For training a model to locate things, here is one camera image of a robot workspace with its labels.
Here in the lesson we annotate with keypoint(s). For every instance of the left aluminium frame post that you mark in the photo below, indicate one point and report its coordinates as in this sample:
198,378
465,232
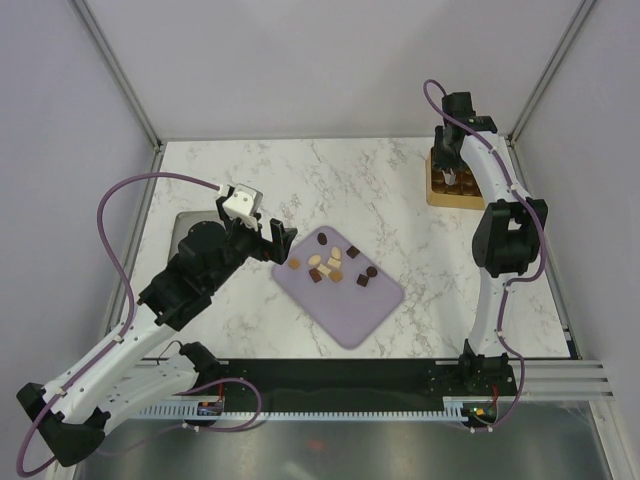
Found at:
108,56

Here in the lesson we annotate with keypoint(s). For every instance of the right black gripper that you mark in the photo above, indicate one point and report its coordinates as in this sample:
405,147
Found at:
439,159

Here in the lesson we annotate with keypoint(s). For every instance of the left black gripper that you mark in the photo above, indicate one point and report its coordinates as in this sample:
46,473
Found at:
266,249

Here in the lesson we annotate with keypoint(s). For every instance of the aluminium frame post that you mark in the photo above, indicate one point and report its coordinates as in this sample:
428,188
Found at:
108,56
561,51

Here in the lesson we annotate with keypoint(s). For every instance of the gold chocolate box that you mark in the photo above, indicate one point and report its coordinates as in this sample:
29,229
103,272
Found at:
464,193

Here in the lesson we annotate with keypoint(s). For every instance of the white rectangular chocolate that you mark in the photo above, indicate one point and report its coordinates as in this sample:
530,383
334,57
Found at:
324,270
333,262

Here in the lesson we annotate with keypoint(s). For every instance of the lavender tray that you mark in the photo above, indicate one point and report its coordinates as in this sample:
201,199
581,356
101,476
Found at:
346,311

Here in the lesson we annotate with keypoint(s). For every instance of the caramel square chocolate right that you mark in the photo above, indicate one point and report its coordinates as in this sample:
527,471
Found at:
336,276

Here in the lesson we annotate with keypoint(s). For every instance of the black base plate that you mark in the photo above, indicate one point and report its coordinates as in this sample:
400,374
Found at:
364,385

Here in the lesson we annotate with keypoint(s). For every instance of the brown rectangular chocolate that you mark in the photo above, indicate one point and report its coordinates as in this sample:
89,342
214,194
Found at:
315,275

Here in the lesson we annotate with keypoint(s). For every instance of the white rectangular chocolate upper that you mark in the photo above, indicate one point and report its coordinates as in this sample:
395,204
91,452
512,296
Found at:
333,262

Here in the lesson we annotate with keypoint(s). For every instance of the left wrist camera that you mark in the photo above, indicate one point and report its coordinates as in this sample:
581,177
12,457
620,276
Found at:
242,202

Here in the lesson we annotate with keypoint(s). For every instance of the aluminium rail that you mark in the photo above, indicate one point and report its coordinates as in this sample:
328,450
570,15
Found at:
565,380

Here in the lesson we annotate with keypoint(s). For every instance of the white oval chocolate lower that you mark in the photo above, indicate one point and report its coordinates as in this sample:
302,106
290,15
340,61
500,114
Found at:
314,260

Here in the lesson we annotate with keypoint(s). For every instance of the right aluminium frame post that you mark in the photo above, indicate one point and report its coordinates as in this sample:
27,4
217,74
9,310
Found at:
561,51

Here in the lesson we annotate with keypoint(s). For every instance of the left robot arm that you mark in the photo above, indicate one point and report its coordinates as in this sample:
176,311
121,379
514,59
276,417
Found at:
75,412

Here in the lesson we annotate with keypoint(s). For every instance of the white rectangular chocolate lower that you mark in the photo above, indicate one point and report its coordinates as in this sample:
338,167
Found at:
324,270

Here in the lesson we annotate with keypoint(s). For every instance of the white cable duct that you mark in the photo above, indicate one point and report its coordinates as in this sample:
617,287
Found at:
453,409

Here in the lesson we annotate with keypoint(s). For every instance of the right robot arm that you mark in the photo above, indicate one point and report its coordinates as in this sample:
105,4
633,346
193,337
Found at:
507,245

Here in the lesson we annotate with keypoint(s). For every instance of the metal tongs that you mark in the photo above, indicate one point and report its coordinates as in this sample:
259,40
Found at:
449,177

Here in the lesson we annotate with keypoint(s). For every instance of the dark cube chocolate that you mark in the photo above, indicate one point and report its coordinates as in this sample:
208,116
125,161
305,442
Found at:
362,280

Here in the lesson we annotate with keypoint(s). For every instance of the dark square chocolate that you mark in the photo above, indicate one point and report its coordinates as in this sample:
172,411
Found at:
353,252

